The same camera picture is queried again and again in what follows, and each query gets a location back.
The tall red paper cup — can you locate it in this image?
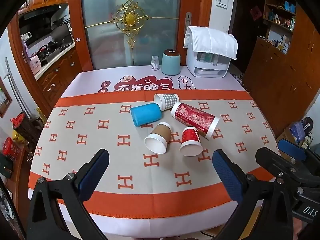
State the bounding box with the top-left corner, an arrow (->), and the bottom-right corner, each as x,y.
171,102 -> 220,140

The small red paper cup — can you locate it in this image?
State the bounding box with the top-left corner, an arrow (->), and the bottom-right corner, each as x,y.
179,126 -> 203,157

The brown sleeve paper cup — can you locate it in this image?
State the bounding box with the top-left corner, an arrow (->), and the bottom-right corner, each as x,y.
144,122 -> 172,154

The grey checkered paper cup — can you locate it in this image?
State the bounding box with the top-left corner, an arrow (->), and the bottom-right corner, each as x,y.
153,94 -> 180,111

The blue plastic cup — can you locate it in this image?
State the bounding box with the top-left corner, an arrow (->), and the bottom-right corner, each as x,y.
131,103 -> 162,127

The wooden shelf cabinet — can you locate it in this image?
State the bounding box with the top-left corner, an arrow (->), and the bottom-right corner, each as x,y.
244,0 -> 319,136

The red tin can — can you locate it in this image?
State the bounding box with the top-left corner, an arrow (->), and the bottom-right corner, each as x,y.
3,137 -> 21,160

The white appliance box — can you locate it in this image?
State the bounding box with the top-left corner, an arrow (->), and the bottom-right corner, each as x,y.
186,48 -> 231,78

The wooden kitchen cabinet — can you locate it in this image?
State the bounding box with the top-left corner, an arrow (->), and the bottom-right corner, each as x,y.
8,0 -> 84,116

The orange patterned tablecloth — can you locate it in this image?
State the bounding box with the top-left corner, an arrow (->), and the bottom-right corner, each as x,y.
28,66 -> 277,238

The white cloth cover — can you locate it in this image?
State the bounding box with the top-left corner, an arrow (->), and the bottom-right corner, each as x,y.
183,26 -> 238,60

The teal canister with brown lid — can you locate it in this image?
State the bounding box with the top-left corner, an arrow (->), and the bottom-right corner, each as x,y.
161,49 -> 181,76

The pink rice cooker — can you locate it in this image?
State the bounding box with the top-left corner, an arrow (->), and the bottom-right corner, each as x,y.
29,55 -> 41,75

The small clear glass jar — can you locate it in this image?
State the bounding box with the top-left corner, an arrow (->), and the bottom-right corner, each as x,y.
151,55 -> 160,70

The frosted glass door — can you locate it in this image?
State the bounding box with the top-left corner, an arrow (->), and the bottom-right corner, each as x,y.
81,0 -> 181,70

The white wall switch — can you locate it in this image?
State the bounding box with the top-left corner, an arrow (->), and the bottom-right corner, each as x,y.
216,0 -> 229,9

